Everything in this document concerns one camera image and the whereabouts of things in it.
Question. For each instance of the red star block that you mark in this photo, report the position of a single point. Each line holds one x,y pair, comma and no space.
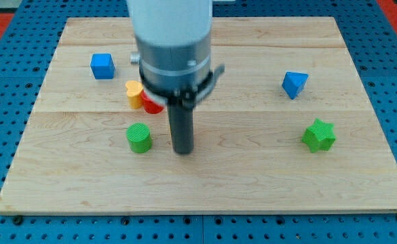
149,105

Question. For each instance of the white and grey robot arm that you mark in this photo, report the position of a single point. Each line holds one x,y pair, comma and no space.
174,49

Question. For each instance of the yellow heart block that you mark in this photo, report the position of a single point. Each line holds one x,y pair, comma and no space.
133,92

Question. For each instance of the green star block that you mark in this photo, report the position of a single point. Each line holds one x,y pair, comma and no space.
319,136

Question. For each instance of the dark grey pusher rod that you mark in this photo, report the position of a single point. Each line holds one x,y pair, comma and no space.
181,127

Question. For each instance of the green cylinder block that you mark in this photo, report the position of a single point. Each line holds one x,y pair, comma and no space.
139,138

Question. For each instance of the light wooden board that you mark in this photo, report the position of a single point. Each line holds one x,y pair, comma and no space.
248,157

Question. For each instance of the blue triangular prism block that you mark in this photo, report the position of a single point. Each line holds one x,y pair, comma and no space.
294,83

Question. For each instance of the blue cube block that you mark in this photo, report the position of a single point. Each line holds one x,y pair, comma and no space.
102,66

